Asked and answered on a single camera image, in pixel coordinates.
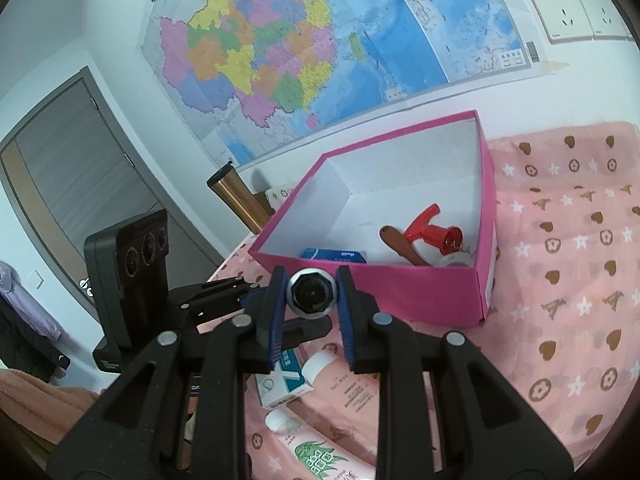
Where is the pink tube green plant print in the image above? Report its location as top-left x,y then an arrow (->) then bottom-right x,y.
264,407 -> 378,480

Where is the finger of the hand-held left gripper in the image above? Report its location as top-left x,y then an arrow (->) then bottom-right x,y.
170,276 -> 266,318
272,316 -> 334,361

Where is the plain pink tube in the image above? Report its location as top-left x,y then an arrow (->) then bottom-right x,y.
300,350 -> 381,466

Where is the person's left forearm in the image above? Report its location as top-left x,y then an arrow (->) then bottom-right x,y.
0,369 -> 103,446

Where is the pink printed cloth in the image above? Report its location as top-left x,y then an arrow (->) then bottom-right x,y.
197,121 -> 640,480

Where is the grey door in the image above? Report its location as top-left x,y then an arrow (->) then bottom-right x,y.
0,66 -> 226,311

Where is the brown wooden comb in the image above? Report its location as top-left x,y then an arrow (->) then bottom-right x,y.
379,225 -> 433,267

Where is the pink cardboard box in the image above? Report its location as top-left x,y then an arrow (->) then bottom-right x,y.
248,110 -> 498,328

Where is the red spray trigger head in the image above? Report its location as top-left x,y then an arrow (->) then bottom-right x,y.
404,203 -> 464,257

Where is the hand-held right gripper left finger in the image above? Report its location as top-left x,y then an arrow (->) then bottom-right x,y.
47,264 -> 288,480

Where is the white teal barcode box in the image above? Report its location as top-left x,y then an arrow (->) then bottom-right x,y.
252,347 -> 316,411

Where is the blue medicine box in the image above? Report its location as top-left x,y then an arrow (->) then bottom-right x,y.
301,247 -> 368,265

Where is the white speckled tape roll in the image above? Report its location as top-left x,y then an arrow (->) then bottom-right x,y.
434,252 -> 473,268

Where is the gold metal tumbler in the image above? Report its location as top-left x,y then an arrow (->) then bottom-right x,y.
206,160 -> 273,235

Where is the white wall socket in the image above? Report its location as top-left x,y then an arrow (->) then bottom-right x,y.
570,0 -> 633,41
522,0 -> 593,43

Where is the round silver black device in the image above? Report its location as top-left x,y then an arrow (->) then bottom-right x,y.
285,267 -> 341,318

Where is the colourful wall map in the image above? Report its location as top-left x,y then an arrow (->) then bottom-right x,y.
140,0 -> 543,166

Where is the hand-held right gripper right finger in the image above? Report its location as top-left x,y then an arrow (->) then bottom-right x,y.
335,264 -> 573,480

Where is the hanging purple garment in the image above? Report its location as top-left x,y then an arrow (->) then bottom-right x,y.
0,260 -> 63,346

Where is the white printed packet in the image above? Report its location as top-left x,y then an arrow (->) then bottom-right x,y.
265,182 -> 301,206

